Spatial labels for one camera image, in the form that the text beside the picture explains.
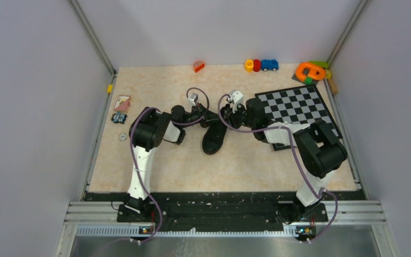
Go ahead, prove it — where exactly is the purple cable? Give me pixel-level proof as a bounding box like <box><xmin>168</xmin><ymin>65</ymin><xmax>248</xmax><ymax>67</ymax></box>
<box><xmin>129</xmin><ymin>87</ymin><xmax>210</xmax><ymax>245</ymax></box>
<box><xmin>217</xmin><ymin>93</ymin><xmax>339</xmax><ymax>244</ymax></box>

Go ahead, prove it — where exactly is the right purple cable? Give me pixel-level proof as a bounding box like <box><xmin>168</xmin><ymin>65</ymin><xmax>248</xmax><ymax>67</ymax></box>
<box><xmin>217</xmin><ymin>93</ymin><xmax>339</xmax><ymax>244</ymax></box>

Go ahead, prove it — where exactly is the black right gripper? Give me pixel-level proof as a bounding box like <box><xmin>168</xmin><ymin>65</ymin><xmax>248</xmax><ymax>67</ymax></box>
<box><xmin>222</xmin><ymin>101</ymin><xmax>255</xmax><ymax>130</ymax></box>

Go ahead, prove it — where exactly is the black white checkerboard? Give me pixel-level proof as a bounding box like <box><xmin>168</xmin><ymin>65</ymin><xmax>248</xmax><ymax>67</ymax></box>
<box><xmin>255</xmin><ymin>85</ymin><xmax>343</xmax><ymax>139</ymax></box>

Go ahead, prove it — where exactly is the pink tangram puzzle box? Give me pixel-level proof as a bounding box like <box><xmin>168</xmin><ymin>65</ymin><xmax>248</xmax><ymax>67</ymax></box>
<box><xmin>113</xmin><ymin>95</ymin><xmax>132</xmax><ymax>113</ymax></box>

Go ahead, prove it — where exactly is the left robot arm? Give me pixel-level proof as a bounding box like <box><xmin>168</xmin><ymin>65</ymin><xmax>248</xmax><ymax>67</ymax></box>
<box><xmin>124</xmin><ymin>103</ymin><xmax>227</xmax><ymax>221</ymax></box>

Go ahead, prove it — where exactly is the blue toy car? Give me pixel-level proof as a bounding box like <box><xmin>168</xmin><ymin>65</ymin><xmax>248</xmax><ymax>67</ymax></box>
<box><xmin>261</xmin><ymin>59</ymin><xmax>279</xmax><ymax>71</ymax></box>

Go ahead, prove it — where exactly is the green toy block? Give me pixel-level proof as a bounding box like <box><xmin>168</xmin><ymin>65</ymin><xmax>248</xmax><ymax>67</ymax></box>
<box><xmin>309</xmin><ymin>61</ymin><xmax>329</xmax><ymax>69</ymax></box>

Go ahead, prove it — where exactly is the small blue toy robot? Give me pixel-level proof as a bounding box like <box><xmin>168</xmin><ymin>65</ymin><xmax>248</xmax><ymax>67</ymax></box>
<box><xmin>110</xmin><ymin>112</ymin><xmax>127</xmax><ymax>124</ymax></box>

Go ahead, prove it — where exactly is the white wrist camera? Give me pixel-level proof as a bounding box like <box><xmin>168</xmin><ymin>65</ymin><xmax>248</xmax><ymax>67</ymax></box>
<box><xmin>187</xmin><ymin>93</ymin><xmax>199</xmax><ymax>106</ymax></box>
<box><xmin>227</xmin><ymin>90</ymin><xmax>244</xmax><ymax>105</ymax></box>

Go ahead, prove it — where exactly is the aluminium frame rail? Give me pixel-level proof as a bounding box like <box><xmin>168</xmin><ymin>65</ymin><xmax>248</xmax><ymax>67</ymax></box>
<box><xmin>67</xmin><ymin>0</ymin><xmax>117</xmax><ymax>77</ymax></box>

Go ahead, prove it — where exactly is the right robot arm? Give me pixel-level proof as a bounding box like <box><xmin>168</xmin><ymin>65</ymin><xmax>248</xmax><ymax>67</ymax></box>
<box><xmin>219</xmin><ymin>114</ymin><xmax>348</xmax><ymax>221</ymax></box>

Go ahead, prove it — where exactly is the red toy cylinder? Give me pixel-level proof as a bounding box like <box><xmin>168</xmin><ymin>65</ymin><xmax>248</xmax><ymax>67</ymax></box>
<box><xmin>253</xmin><ymin>59</ymin><xmax>261</xmax><ymax>72</ymax></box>

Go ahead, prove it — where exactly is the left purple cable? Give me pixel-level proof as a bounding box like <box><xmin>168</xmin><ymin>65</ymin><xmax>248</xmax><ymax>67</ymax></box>
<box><xmin>129</xmin><ymin>87</ymin><xmax>210</xmax><ymax>245</ymax></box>

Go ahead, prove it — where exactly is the orange plastic ring toy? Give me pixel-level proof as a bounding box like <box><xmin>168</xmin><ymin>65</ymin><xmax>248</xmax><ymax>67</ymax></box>
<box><xmin>294</xmin><ymin>62</ymin><xmax>326</xmax><ymax>85</ymax></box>

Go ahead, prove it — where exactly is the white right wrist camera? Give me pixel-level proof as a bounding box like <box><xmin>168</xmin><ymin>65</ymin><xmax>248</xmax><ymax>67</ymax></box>
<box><xmin>227</xmin><ymin>90</ymin><xmax>244</xmax><ymax>105</ymax></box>

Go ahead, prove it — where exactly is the wooden block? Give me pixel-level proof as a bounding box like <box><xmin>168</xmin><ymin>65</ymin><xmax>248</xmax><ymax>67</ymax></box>
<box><xmin>328</xmin><ymin>79</ymin><xmax>339</xmax><ymax>95</ymax></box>

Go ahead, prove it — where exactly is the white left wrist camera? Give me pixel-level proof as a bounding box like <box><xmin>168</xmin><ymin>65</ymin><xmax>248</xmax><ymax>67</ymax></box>
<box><xmin>187</xmin><ymin>93</ymin><xmax>199</xmax><ymax>106</ymax></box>

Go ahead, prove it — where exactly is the black canvas sneaker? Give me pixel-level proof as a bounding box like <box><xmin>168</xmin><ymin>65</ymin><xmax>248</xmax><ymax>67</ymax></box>
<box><xmin>202</xmin><ymin>122</ymin><xmax>227</xmax><ymax>155</ymax></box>

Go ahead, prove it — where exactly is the orange toy brick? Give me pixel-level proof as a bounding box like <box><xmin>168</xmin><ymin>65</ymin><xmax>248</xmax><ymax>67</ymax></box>
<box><xmin>193</xmin><ymin>61</ymin><xmax>205</xmax><ymax>73</ymax></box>

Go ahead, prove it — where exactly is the yellow clip on rail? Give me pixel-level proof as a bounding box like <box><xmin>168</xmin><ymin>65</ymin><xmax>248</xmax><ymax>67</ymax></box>
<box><xmin>106</xmin><ymin>84</ymin><xmax>113</xmax><ymax>94</ymax></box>

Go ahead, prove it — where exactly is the yellow toy cylinder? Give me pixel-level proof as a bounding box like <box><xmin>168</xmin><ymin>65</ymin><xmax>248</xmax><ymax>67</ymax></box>
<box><xmin>244</xmin><ymin>59</ymin><xmax>254</xmax><ymax>72</ymax></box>

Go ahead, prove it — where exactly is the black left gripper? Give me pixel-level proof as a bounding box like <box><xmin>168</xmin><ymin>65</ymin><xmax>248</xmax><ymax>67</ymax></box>
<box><xmin>180</xmin><ymin>102</ymin><xmax>223</xmax><ymax>129</ymax></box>

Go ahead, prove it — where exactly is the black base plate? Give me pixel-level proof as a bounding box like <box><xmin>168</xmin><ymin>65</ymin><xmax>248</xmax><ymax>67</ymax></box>
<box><xmin>117</xmin><ymin>191</ymin><xmax>368</xmax><ymax>233</ymax></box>

